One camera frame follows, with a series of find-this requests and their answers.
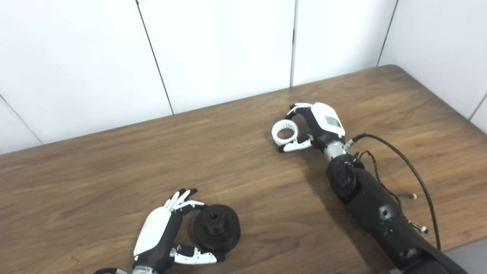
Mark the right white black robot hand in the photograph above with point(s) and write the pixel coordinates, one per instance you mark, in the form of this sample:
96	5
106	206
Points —
323	121

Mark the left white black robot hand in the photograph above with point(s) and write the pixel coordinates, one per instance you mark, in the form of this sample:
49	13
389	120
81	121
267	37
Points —
154	232

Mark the round black stepped part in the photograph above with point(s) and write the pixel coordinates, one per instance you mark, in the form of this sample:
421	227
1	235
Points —
222	236

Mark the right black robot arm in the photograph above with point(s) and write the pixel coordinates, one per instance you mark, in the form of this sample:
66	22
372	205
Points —
376	209

